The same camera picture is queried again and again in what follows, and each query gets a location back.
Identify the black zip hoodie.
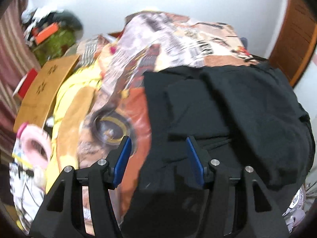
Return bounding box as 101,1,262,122
121,62,315,237

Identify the dark green clothes pile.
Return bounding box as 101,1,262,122
53,10,83,40

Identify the newspaper print bed cover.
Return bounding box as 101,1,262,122
68,11,257,224

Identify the yellow blanket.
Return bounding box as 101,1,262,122
45,64,102,192

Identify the pink plush toy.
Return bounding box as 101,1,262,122
17,122,52,169

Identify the red tissue box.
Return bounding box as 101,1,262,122
13,68,38,101

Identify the green patterned storage box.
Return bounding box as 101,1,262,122
31,29,76,66

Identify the red striped curtain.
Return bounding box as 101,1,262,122
1,0,40,155

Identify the orange shoe box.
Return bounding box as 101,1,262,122
34,23,59,45

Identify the brown wooden door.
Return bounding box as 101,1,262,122
269,0,316,86

